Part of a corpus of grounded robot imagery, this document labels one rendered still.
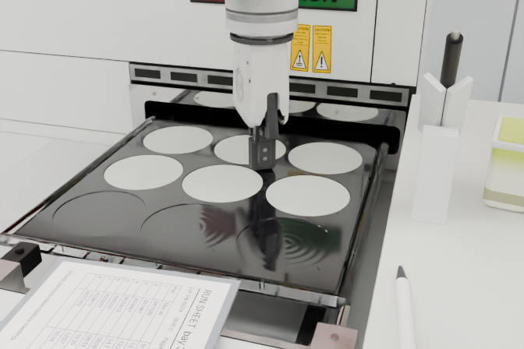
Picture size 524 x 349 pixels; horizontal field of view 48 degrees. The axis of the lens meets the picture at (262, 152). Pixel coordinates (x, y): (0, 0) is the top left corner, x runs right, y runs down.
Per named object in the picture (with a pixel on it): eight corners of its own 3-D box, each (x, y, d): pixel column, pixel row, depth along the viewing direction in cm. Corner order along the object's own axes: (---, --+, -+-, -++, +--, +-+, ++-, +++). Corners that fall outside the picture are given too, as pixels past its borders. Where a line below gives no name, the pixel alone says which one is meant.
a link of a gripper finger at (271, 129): (262, 67, 68) (253, 86, 73) (274, 130, 66) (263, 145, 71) (271, 66, 68) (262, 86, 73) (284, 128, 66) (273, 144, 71)
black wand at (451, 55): (465, 37, 41) (467, 23, 42) (445, 35, 42) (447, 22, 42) (440, 171, 58) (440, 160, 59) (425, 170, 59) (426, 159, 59)
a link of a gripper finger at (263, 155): (249, 120, 73) (249, 168, 76) (256, 129, 70) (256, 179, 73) (274, 117, 73) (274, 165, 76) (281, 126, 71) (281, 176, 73)
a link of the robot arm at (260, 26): (217, 1, 70) (218, 26, 72) (234, 16, 63) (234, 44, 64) (285, -2, 72) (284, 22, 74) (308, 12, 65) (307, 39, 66)
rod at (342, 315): (337, 309, 53) (338, 297, 52) (352, 312, 53) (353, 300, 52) (327, 344, 49) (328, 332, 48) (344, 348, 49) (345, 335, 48)
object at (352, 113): (138, 134, 100) (132, 80, 96) (400, 166, 89) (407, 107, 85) (132, 138, 99) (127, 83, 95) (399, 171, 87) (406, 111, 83)
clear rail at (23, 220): (151, 121, 94) (150, 113, 93) (159, 122, 94) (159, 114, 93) (-6, 247, 62) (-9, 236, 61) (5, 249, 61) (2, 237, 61)
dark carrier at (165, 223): (157, 121, 92) (157, 118, 92) (377, 147, 84) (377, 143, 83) (15, 237, 63) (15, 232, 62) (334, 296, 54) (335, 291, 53)
